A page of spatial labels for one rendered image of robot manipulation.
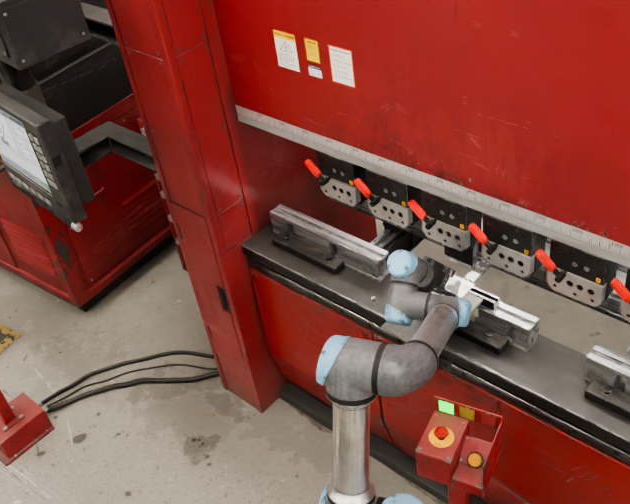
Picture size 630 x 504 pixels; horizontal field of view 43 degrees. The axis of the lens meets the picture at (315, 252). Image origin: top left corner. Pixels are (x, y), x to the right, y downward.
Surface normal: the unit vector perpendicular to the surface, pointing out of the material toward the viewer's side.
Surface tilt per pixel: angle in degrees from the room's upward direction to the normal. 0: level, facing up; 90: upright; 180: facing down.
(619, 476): 90
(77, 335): 0
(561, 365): 0
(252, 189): 90
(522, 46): 90
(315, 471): 0
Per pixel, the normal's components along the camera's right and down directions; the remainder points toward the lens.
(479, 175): -0.66, 0.54
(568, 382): -0.13, -0.76
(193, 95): 0.74, 0.35
